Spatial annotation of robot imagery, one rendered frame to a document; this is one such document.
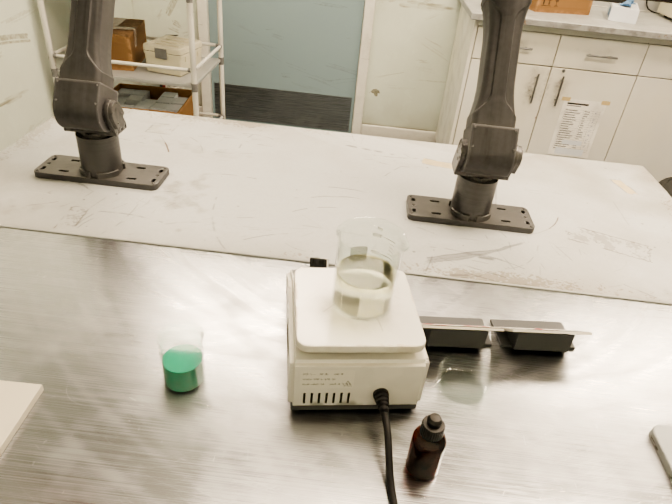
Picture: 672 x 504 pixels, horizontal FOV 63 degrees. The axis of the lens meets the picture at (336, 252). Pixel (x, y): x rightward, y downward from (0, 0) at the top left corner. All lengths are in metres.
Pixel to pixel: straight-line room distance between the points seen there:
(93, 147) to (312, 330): 0.54
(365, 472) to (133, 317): 0.32
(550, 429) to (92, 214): 0.66
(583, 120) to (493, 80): 2.28
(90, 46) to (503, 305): 0.68
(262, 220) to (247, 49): 2.73
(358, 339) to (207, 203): 0.44
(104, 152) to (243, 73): 2.66
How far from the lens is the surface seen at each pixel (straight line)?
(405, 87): 3.48
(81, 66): 0.90
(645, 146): 3.27
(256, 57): 3.50
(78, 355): 0.63
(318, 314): 0.52
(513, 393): 0.62
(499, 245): 0.85
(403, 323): 0.52
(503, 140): 0.82
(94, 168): 0.94
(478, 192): 0.85
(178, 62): 2.62
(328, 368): 0.50
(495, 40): 0.85
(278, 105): 3.56
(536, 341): 0.66
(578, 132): 3.11
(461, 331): 0.62
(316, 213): 0.85
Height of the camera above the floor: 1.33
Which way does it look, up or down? 34 degrees down
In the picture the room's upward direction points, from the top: 6 degrees clockwise
